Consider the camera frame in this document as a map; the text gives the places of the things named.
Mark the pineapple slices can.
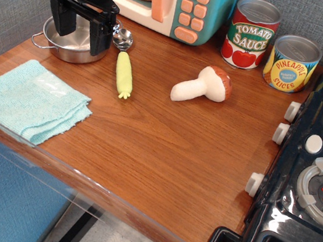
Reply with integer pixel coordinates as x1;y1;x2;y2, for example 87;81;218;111
263;35;322;93

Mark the light blue folded cloth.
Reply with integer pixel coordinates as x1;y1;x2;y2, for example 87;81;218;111
0;59;92;145

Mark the spoon with yellow-green handle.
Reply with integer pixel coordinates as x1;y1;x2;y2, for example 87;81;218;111
113;28;133;100

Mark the plush toy mushroom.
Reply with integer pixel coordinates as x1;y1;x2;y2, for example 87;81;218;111
170;65;232;102

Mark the tomato sauce can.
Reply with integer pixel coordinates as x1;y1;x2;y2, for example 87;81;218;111
221;0;282;69

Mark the small stainless steel pot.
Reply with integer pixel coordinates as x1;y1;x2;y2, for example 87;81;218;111
31;15;108;64

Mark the teal toy microwave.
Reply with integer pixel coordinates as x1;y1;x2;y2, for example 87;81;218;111
113;0;237;46

